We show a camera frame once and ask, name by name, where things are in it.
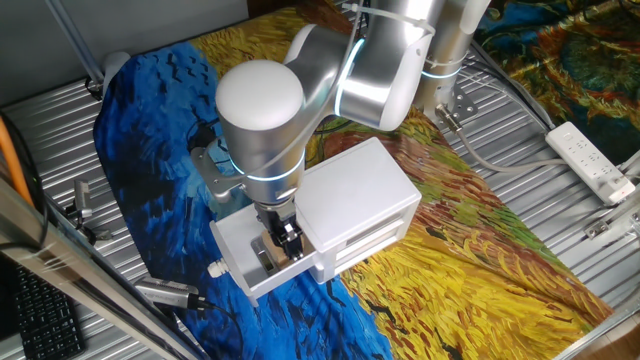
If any wheatfield painting print cloth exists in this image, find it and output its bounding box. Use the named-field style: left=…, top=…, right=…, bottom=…
left=92, top=0, right=616, bottom=360

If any white power strip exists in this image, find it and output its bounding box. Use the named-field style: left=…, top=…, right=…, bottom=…
left=544, top=121, right=637, bottom=206

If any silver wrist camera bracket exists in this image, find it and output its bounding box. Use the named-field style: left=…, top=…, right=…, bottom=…
left=190, top=142, right=247, bottom=204

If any aluminium frame bar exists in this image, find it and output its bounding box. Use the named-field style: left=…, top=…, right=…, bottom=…
left=0, top=177, right=211, bottom=360

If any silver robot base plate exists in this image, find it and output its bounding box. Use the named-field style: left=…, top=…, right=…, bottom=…
left=433, top=87, right=480, bottom=132

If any grey robot hose with connector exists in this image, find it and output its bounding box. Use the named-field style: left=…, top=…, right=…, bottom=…
left=434, top=103, right=570, bottom=175

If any silver exterior camera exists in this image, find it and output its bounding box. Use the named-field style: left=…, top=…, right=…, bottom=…
left=73, top=179, right=94, bottom=220
left=133, top=277, right=205, bottom=312

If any silver angle bracket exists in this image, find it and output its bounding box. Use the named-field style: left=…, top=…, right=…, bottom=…
left=583, top=197, right=640, bottom=240

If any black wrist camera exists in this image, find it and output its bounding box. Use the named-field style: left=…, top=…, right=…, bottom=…
left=186, top=122, right=217, bottom=152

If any grey metal pole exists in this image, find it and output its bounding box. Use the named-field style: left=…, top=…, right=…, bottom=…
left=43, top=0, right=107, bottom=89

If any black camera cable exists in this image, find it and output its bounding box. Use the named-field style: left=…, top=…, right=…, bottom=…
left=189, top=294, right=246, bottom=360

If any orange cable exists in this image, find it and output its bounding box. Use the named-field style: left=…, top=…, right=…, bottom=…
left=0, top=127, right=35, bottom=209

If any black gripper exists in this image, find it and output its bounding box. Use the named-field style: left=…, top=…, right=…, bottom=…
left=254, top=200, right=306, bottom=262

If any black computer keyboard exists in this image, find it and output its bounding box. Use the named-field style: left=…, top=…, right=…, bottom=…
left=10, top=263, right=87, bottom=360

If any silver digital pocket scale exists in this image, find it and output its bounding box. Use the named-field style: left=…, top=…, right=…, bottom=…
left=249, top=234, right=281, bottom=276

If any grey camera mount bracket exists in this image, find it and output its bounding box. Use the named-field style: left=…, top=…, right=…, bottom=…
left=63, top=203, right=114, bottom=245

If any white plastic drawer cabinet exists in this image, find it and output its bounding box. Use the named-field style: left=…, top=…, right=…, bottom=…
left=294, top=137, right=423, bottom=286

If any large light wooden block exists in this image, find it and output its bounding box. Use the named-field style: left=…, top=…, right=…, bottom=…
left=261, top=230, right=292, bottom=270

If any sunflower painting print cloth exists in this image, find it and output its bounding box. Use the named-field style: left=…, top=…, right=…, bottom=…
left=472, top=0, right=640, bottom=166

